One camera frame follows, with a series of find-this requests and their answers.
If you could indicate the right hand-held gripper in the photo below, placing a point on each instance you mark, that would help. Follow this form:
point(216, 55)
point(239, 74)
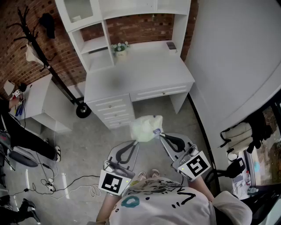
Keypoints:
point(195, 167)

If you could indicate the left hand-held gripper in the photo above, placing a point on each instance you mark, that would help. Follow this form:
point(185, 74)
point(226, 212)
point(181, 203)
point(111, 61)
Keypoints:
point(110, 182)

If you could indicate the pale green plastic bag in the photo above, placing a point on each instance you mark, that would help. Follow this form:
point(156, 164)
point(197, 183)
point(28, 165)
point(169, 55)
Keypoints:
point(142, 129)

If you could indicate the person's right forearm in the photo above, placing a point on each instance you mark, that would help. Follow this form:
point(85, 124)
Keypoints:
point(202, 189)

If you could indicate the person's left forearm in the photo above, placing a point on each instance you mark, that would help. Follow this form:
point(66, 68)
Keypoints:
point(107, 206)

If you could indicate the wide white desk drawer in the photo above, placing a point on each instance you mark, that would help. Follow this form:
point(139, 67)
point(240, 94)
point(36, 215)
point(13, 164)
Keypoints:
point(160, 92)

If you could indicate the white desk with hutch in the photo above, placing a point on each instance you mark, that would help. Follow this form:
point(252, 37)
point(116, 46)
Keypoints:
point(142, 74)

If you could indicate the person's left sandalled foot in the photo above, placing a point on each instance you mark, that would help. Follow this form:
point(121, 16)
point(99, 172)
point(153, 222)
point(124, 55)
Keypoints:
point(142, 176)

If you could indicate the person's sandalled foot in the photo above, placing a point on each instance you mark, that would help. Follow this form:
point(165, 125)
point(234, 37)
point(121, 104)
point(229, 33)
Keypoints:
point(142, 176)
point(155, 173)

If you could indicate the person's right sandalled foot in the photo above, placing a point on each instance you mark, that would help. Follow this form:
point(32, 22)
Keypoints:
point(155, 173)

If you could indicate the person's white printed t-shirt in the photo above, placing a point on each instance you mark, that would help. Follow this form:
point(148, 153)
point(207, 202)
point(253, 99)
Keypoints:
point(166, 206)

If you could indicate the beige backpack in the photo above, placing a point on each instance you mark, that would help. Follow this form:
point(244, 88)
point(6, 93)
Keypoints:
point(238, 137)

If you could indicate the black pouch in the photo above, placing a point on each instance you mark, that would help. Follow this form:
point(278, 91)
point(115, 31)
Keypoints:
point(236, 168)

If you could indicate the white power strip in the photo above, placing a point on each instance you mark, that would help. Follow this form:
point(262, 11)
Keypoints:
point(50, 184)

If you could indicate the small white bottle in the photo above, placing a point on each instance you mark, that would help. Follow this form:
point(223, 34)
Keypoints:
point(248, 178)

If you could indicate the black jacket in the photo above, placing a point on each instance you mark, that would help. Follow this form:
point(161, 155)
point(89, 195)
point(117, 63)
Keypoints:
point(260, 129)

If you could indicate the dark framed window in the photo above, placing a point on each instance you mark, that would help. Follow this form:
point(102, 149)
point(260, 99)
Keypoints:
point(272, 149)

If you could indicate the grey pen holder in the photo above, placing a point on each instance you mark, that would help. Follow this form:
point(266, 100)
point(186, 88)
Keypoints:
point(171, 47)

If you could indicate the white side table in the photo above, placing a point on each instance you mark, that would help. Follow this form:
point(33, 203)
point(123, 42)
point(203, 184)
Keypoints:
point(41, 99)

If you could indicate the white potted flowers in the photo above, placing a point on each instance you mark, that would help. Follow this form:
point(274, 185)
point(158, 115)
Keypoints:
point(120, 53)

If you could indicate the black office chair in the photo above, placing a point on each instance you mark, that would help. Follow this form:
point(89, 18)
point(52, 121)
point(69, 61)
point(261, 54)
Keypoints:
point(19, 157)

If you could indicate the black coat rack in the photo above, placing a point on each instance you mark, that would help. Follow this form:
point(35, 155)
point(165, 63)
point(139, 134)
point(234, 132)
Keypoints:
point(50, 68)

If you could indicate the beige cloth bag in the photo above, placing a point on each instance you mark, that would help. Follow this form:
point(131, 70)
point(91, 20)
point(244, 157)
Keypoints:
point(31, 55)

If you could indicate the black cap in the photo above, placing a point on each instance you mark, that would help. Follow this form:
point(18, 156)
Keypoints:
point(48, 25)

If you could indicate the white glass cabinet door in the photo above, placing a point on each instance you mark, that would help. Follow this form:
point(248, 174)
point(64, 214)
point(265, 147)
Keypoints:
point(80, 9)

